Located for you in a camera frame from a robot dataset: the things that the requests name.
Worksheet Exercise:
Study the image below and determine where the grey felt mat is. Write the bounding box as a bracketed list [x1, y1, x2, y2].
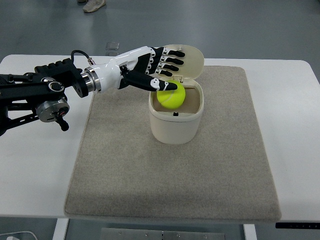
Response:
[64, 66, 281, 222]

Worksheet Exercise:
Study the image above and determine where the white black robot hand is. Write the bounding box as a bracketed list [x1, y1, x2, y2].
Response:
[81, 46, 186, 93]

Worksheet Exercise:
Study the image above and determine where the beige shoe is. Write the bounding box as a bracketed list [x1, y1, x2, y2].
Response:
[82, 0, 106, 13]

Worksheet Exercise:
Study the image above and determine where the cream bin with lid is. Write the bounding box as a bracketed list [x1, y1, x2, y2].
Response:
[148, 44, 205, 144]

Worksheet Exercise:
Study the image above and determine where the white table leg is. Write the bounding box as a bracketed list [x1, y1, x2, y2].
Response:
[52, 218, 69, 240]
[243, 224, 257, 240]

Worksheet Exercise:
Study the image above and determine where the black table control panel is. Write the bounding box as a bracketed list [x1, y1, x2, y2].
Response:
[275, 222, 320, 230]

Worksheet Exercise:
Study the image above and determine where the white table leg right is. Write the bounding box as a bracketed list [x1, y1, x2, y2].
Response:
[243, 224, 257, 240]

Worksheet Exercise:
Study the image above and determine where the clear floor plate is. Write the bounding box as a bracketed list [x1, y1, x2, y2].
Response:
[105, 41, 120, 51]

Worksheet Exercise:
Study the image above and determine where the white object bottom left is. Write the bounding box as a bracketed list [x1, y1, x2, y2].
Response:
[0, 230, 38, 240]

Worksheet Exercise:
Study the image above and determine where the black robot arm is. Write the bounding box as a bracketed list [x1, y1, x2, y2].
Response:
[0, 50, 96, 135]

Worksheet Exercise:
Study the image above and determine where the yellow tennis ball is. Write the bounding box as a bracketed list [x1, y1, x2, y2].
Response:
[156, 80, 186, 110]

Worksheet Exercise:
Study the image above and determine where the white table leg left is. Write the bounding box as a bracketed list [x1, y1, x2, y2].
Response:
[52, 218, 69, 240]

